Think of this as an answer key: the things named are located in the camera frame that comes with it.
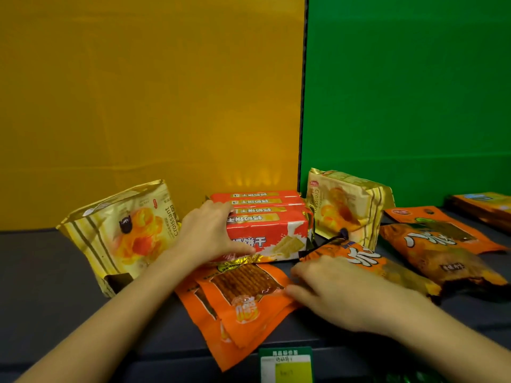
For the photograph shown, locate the green back panel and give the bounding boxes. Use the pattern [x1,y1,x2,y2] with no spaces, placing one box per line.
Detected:
[299,0,511,208]

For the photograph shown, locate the person's right hand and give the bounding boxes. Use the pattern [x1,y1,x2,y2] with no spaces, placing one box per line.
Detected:
[284,257,434,338]

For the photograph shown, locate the green price tag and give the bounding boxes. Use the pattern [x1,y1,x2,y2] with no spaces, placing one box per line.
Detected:
[258,346,315,383]

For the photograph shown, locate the orange black snack bag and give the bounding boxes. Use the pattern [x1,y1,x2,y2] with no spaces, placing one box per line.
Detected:
[379,222,510,292]
[299,235,442,299]

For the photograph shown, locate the orange back panel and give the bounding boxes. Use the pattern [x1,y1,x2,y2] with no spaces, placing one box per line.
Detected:
[0,0,308,232]

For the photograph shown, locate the dark grey shelf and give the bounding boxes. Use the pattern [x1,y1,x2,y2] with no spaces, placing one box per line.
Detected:
[0,207,511,383]

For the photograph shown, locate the red gold snack packet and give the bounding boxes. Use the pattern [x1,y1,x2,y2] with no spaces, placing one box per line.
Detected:
[217,213,316,263]
[213,196,307,208]
[225,204,313,217]
[209,190,301,201]

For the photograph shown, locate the person's left hand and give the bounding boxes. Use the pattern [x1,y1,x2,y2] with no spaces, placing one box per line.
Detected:
[174,199,256,272]

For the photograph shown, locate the gold striped bread snack packet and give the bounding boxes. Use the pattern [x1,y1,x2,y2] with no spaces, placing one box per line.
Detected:
[55,179,181,298]
[305,168,396,252]

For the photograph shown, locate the person's left forearm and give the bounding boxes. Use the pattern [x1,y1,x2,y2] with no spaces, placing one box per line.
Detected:
[15,251,197,383]

